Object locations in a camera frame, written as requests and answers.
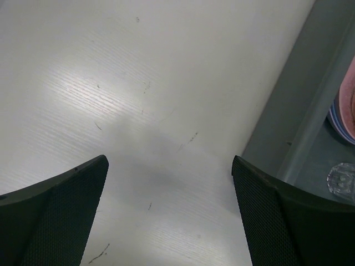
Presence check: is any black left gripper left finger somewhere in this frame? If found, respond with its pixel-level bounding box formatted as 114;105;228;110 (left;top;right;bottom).
1;155;108;265

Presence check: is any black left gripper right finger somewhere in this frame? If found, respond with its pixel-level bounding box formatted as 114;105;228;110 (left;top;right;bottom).
231;156;354;265

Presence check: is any clear plastic cup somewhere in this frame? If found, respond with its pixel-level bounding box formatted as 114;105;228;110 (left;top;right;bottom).
327;163;354;202

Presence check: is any blue plastic plate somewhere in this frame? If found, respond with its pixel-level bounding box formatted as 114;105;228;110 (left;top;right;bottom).
327;101;354;145

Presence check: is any pink plastic plate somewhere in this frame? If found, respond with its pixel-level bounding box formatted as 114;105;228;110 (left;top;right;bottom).
338;58;354;138

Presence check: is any grey plastic bin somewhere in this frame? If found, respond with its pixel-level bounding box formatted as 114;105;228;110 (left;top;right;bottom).
242;1;354;202

